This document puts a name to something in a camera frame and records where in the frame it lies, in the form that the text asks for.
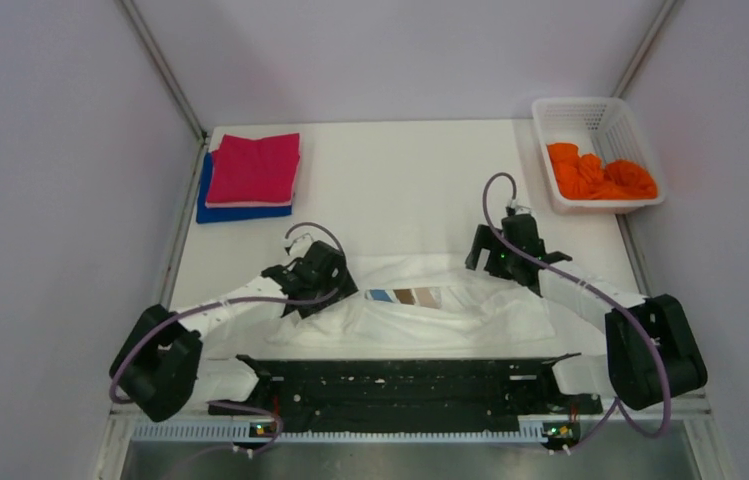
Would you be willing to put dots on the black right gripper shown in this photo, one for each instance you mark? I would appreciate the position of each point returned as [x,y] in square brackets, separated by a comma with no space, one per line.
[484,239]

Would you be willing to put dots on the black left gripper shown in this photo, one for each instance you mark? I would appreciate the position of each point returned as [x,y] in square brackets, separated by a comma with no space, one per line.
[336,282]

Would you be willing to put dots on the white printed t-shirt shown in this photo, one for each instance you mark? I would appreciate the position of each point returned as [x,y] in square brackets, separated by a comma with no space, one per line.
[429,303]

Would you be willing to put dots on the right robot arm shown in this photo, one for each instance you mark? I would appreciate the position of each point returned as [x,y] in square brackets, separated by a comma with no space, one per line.
[649,345]

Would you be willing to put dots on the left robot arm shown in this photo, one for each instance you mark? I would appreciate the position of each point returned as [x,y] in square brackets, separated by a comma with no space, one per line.
[157,366]

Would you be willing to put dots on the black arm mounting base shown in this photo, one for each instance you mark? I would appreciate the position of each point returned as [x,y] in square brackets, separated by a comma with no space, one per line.
[410,396]

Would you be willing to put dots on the folded pink t-shirt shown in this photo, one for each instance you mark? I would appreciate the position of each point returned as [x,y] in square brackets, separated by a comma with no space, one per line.
[248,204]

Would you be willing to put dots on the orange crumpled t-shirt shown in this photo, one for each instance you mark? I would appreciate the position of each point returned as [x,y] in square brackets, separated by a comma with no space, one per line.
[587,177]

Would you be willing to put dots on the folded magenta t-shirt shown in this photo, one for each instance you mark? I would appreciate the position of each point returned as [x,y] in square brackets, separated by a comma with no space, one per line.
[263,169]

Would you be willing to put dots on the folded blue t-shirt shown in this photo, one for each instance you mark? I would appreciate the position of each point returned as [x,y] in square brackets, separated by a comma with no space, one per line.
[207,215]

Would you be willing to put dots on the white plastic basket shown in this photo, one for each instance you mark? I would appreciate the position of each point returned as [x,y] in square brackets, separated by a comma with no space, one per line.
[605,128]

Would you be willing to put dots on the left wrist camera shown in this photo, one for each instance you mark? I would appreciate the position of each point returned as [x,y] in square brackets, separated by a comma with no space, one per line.
[299,246]

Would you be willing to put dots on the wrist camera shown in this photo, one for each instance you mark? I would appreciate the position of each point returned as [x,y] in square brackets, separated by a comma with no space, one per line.
[299,246]
[514,208]

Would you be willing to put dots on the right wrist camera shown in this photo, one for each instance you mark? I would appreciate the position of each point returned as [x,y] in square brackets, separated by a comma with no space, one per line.
[514,208]

